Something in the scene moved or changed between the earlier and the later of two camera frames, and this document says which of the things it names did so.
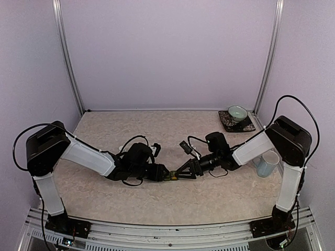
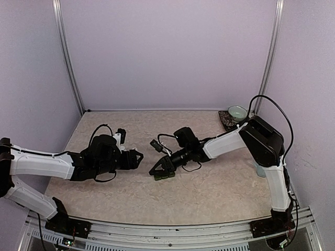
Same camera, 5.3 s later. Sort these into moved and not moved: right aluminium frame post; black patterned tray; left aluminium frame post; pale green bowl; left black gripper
Moved: left black gripper
Not moved: pale green bowl; black patterned tray; left aluminium frame post; right aluminium frame post
